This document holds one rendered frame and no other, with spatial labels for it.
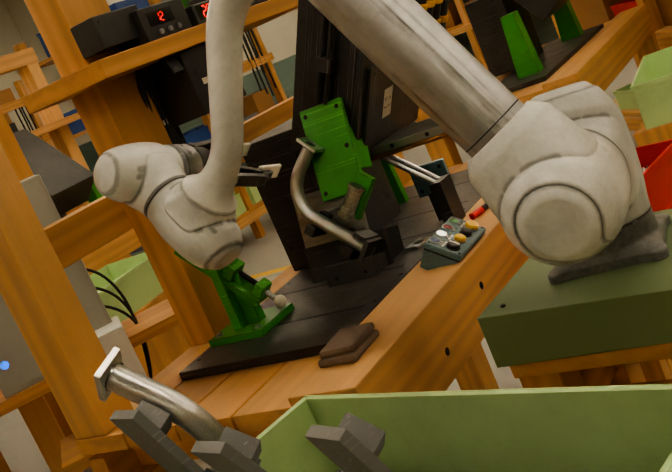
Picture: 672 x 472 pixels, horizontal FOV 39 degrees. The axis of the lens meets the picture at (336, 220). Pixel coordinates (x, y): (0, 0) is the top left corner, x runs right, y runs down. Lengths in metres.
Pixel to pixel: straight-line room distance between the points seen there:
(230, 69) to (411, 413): 0.65
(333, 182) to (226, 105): 0.60
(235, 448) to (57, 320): 1.05
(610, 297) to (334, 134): 0.91
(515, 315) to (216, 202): 0.53
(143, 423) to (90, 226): 1.14
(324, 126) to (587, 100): 0.82
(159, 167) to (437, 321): 0.57
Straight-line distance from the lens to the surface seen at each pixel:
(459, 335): 1.81
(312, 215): 2.12
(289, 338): 1.88
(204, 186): 1.59
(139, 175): 1.66
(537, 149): 1.24
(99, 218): 2.12
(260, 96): 8.89
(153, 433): 1.01
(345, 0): 1.29
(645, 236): 1.50
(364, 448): 0.75
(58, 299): 1.89
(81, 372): 1.90
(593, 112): 1.44
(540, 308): 1.42
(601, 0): 5.79
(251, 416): 1.66
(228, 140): 1.57
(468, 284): 1.88
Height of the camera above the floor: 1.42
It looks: 11 degrees down
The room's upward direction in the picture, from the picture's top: 23 degrees counter-clockwise
